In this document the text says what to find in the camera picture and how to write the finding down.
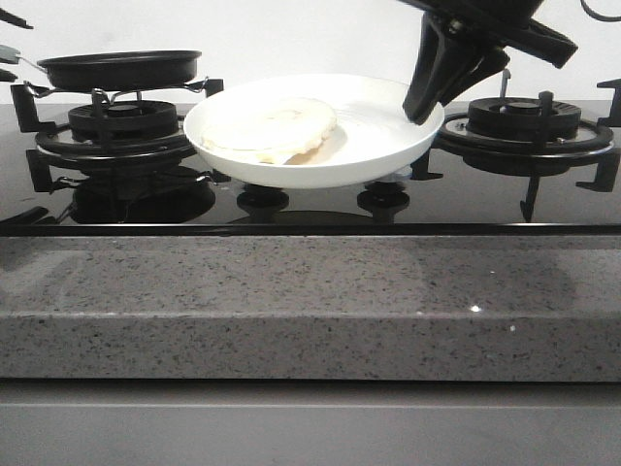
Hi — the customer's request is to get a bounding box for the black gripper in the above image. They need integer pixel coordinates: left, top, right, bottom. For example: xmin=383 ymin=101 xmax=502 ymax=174
xmin=403 ymin=0 xmax=577 ymax=122

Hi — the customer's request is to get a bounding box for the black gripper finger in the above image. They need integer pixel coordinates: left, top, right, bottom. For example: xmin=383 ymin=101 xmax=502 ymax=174
xmin=0 ymin=8 xmax=33 ymax=30

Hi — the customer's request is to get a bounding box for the black frying pan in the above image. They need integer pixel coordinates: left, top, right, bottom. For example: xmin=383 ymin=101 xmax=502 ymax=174
xmin=0 ymin=44 xmax=203 ymax=92

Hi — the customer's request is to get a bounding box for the white round plate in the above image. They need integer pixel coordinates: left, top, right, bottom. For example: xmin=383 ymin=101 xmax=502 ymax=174
xmin=183 ymin=74 xmax=444 ymax=189

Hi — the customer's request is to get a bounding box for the fried egg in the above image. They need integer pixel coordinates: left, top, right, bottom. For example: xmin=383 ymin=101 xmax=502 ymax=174
xmin=201 ymin=97 xmax=338 ymax=165

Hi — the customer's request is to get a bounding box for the right black gas burner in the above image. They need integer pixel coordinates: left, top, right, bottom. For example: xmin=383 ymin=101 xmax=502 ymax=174
xmin=466 ymin=97 xmax=581 ymax=142

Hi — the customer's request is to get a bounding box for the black gas burner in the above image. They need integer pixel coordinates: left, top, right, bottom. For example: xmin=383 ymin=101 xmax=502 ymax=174
xmin=68 ymin=100 xmax=179 ymax=144
xmin=466 ymin=97 xmax=581 ymax=142

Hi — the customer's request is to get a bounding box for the black glass gas cooktop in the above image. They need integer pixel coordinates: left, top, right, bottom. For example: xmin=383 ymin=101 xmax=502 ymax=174
xmin=1 ymin=104 xmax=620 ymax=237

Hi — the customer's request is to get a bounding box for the left black pan support grate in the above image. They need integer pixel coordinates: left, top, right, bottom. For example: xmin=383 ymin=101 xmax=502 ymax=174
xmin=11 ymin=82 xmax=195 ymax=163

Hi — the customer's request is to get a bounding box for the black pan support grate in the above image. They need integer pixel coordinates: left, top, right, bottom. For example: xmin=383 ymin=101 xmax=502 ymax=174
xmin=11 ymin=82 xmax=195 ymax=163
xmin=434 ymin=70 xmax=614 ymax=161

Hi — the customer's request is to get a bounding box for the right silver stove knob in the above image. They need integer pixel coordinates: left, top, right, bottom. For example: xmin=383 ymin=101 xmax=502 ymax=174
xmin=364 ymin=165 xmax=412 ymax=186

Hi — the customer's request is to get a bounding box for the left black gas burner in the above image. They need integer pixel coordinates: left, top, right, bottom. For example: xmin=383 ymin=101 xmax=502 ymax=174
xmin=68 ymin=100 xmax=179 ymax=144

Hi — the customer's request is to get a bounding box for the right black pan support grate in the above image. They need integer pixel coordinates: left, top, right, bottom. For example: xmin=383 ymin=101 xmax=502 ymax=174
xmin=434 ymin=70 xmax=614 ymax=161

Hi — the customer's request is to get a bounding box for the wire pan reducer ring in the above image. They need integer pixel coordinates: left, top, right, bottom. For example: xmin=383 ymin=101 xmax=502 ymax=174
xmin=22 ymin=76 xmax=211 ymax=108

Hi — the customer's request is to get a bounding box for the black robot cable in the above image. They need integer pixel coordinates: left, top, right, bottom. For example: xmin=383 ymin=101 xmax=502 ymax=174
xmin=579 ymin=0 xmax=621 ymax=23

